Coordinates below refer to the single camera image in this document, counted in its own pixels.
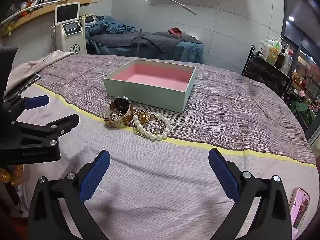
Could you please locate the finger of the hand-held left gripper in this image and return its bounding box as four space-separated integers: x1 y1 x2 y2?
2 95 50 120
10 114 80 145

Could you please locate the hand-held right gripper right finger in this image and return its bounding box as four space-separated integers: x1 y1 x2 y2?
208 148 293 240

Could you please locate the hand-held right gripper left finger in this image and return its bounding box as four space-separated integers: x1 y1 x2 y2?
27 149 111 240

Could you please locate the beige strap wristwatch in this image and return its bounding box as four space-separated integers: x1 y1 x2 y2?
104 95 134 128

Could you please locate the white pearl bracelet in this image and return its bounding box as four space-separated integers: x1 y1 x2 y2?
132 114 173 141

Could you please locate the gold flower brooch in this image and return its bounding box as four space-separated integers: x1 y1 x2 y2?
139 112 151 125

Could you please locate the mint box with pink lining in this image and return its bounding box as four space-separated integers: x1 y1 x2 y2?
102 59 197 114

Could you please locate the silver tablet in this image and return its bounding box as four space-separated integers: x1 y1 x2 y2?
5 73 42 98

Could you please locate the beige cloth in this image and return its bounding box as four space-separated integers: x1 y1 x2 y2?
5 50 73 95

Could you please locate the purple striped bedspread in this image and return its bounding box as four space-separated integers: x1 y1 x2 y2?
5 54 317 240

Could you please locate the white beauty machine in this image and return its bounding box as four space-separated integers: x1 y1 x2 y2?
51 2 88 55

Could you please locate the pink smartphone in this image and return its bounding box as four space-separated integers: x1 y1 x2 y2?
289 187 310 229

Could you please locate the wooden shelf unit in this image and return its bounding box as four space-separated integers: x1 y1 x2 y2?
0 0 95 38

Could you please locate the green potted plant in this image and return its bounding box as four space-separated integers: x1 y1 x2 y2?
290 97 317 127

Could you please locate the crumpled blue duvet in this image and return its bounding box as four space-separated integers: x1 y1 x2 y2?
89 15 137 35

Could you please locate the black trolley rack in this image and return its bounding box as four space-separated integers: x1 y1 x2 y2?
241 44 300 105

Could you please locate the massage bed with blue cover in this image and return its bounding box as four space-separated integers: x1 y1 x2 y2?
85 15 204 64

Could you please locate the grey towel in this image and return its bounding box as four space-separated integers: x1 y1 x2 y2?
141 32 182 53

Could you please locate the group of lotion bottles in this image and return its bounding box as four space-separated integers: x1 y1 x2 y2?
259 36 294 75

